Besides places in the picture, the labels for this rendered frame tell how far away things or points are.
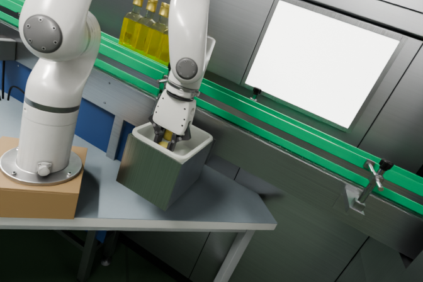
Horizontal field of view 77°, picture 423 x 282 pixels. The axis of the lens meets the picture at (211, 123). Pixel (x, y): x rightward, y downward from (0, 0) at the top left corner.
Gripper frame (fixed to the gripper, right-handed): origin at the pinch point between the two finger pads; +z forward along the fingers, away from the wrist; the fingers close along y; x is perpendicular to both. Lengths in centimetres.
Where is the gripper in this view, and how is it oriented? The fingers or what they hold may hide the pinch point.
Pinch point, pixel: (164, 143)
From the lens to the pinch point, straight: 76.1
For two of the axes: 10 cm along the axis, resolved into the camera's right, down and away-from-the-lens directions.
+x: -3.6, 2.3, -9.1
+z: -3.4, 8.7, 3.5
